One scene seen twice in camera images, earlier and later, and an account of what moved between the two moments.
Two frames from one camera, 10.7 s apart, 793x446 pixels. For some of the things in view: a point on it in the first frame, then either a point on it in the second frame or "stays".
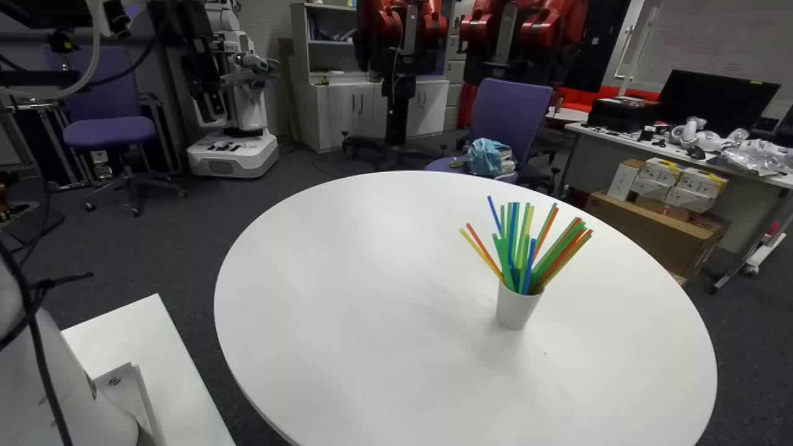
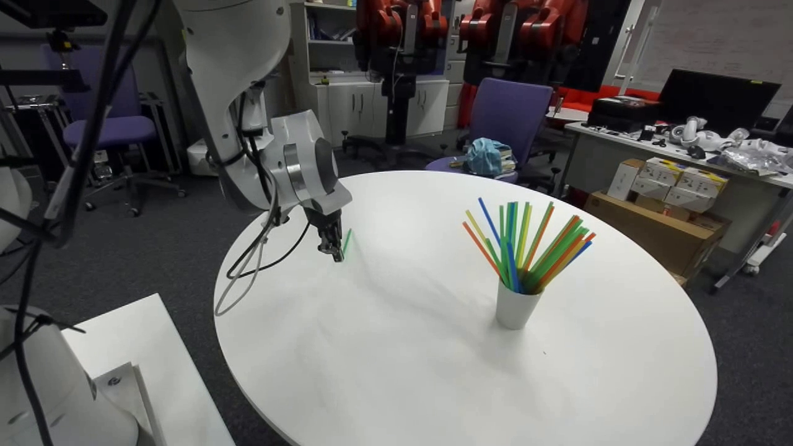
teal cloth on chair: x=487 y=157 stays
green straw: x=503 y=260 to x=345 y=243
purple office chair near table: x=509 y=112 stays
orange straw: x=483 y=252 stays
